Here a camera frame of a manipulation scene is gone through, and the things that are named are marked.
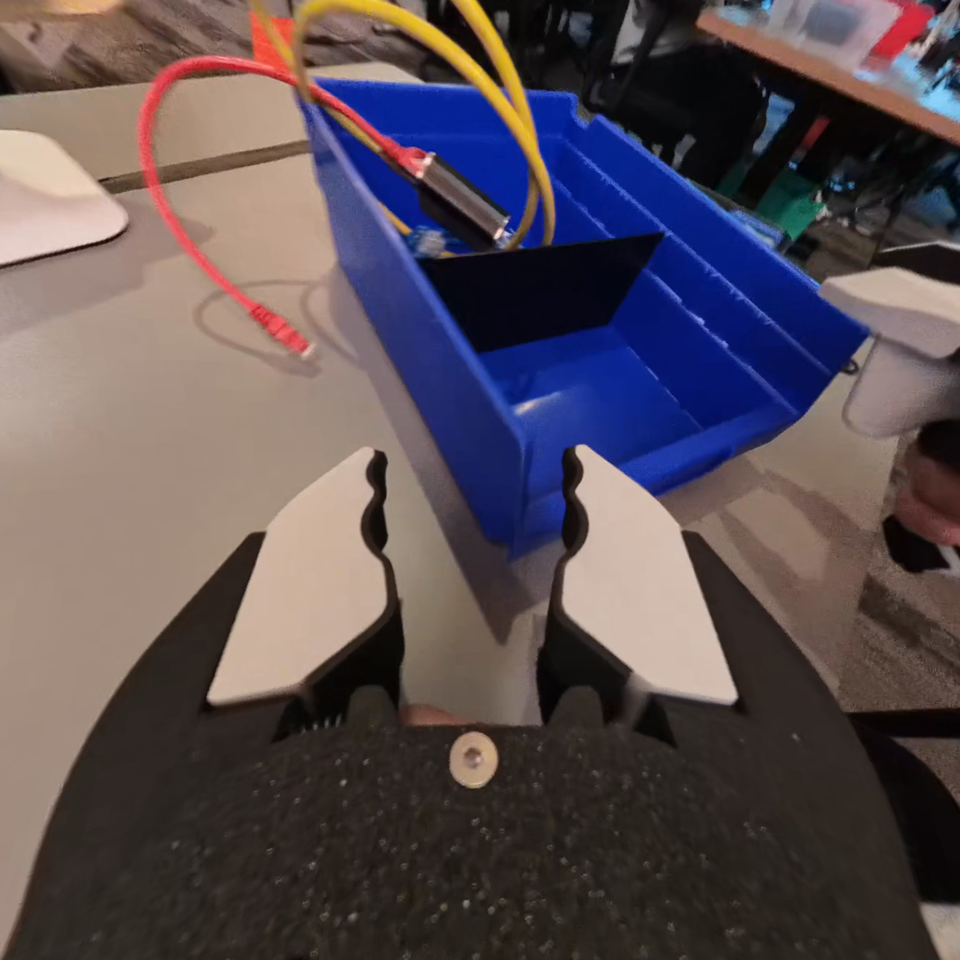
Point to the black ethernet adapter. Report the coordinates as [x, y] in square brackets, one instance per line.
[465, 199]

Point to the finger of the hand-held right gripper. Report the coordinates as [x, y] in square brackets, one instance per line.
[907, 307]

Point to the clear plastic container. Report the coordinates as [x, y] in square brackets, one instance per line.
[832, 26]

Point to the person's right hand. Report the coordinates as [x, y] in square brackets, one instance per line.
[934, 502]

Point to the white monitor stand base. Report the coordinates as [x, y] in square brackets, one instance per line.
[45, 195]

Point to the black bin divider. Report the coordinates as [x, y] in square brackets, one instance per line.
[540, 292]

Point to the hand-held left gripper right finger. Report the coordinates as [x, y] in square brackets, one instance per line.
[637, 592]

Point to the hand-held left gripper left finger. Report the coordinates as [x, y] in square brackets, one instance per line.
[307, 592]

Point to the wooden table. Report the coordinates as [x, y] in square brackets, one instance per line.
[825, 79]

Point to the blue storage bin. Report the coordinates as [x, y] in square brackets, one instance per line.
[600, 390]

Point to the green box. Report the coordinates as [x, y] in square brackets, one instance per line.
[791, 206]

